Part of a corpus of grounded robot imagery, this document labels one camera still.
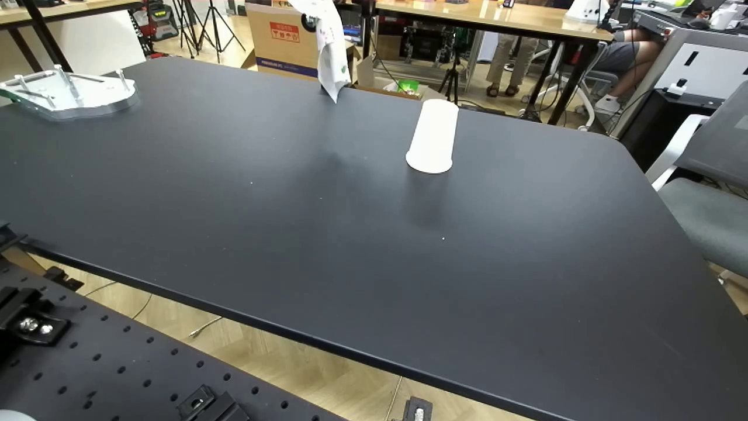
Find white cloth with green print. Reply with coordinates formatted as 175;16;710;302
287;0;352;106

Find white cylinder container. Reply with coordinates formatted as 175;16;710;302
403;99;464;177

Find small green object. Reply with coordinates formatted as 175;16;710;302
394;77;423;99

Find small black tripod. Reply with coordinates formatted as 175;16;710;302
438;47;465;102

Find standing person's legs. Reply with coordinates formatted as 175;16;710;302
485;33;542;100

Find cardboard box with orange label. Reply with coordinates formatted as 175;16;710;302
243;0;322;80

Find wooden table with black legs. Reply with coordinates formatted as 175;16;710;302
373;0;617;126

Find seated person in shorts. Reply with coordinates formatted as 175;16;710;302
595;31;673;119

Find black perforated mounting board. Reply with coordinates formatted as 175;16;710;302
0;259;346;421

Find gray office chair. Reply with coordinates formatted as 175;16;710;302
658;77;748;280

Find black office chair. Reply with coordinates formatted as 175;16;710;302
619;26;748;173

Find black clamp with metal bolts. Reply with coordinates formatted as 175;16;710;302
0;285;73;362

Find small metal bracket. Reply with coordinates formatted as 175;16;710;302
401;396;435;421

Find black camera tripod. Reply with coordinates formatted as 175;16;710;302
195;0;248;57

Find black mounting bracket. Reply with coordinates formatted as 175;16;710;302
174;383;257;421

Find wooden desk with black frame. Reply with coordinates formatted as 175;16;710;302
0;0;147;75

